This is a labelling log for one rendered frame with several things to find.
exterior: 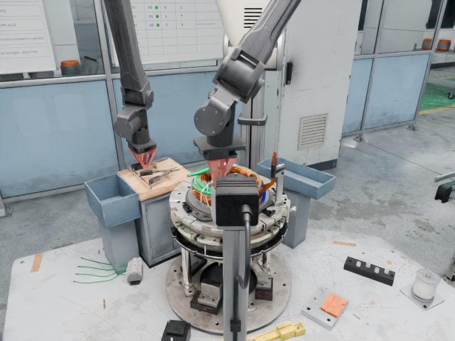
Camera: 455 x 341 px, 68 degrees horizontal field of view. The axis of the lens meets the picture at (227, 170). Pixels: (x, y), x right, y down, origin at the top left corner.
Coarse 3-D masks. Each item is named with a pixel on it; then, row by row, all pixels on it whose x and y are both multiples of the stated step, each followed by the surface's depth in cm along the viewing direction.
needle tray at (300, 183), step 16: (288, 160) 121; (288, 176) 110; (304, 176) 118; (320, 176) 113; (288, 192) 114; (304, 192) 107; (320, 192) 105; (304, 208) 117; (288, 224) 118; (304, 224) 121; (288, 240) 121
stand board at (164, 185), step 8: (168, 160) 121; (152, 168) 115; (160, 168) 115; (168, 168) 115; (176, 168) 115; (184, 168) 115; (128, 176) 110; (144, 176) 110; (152, 176) 110; (176, 176) 110; (184, 176) 110; (136, 184) 105; (152, 184) 105; (160, 184) 105; (168, 184) 105; (176, 184) 106; (144, 192) 100; (152, 192) 101; (160, 192) 103
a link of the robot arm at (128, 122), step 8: (152, 96) 100; (128, 104) 100; (136, 104) 101; (120, 112) 95; (128, 112) 96; (136, 112) 98; (120, 120) 94; (128, 120) 94; (136, 120) 98; (120, 128) 96; (128, 128) 95; (136, 128) 98; (120, 136) 97; (128, 136) 96
